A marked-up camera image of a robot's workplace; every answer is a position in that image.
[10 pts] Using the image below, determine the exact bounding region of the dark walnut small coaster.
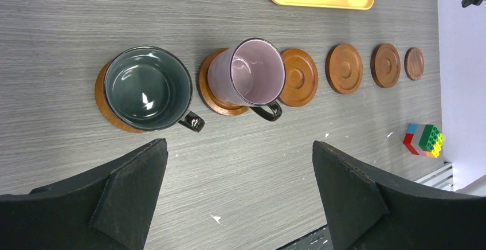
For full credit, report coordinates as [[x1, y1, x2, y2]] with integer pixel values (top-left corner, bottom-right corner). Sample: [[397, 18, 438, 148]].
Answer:
[[404, 47, 425, 81]]

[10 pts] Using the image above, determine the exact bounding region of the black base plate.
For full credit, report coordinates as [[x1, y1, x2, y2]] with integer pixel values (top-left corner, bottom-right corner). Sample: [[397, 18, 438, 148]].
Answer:
[[277, 225, 334, 250]]

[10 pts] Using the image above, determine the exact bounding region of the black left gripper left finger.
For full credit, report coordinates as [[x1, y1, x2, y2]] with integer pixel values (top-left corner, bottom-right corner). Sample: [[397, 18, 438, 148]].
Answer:
[[1, 139, 168, 249]]

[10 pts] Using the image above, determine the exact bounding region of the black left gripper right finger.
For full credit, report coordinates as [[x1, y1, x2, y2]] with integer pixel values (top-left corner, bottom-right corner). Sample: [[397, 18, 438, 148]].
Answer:
[[312, 141, 485, 249]]

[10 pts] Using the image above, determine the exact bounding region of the multicolour toy brick block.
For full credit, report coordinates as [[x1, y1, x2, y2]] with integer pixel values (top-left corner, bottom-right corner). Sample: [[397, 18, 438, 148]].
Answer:
[[403, 123, 445, 158]]

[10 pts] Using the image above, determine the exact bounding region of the mauve mug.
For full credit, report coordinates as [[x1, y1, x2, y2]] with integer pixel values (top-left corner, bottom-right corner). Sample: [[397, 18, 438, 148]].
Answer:
[[207, 37, 286, 122]]

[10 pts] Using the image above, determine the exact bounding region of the aluminium frame rail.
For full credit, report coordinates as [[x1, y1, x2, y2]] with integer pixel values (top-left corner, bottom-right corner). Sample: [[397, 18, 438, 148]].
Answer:
[[415, 162, 454, 192]]

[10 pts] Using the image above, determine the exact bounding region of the brown wooden coaster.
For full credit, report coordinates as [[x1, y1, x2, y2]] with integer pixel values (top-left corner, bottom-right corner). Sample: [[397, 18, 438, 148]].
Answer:
[[197, 48, 249, 116], [279, 48, 319, 107], [370, 43, 401, 88], [325, 43, 363, 95], [94, 61, 145, 134]]

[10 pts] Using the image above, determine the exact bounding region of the dark green mug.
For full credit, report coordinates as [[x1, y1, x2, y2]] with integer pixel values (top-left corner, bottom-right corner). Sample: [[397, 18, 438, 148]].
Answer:
[[101, 46, 205, 132]]

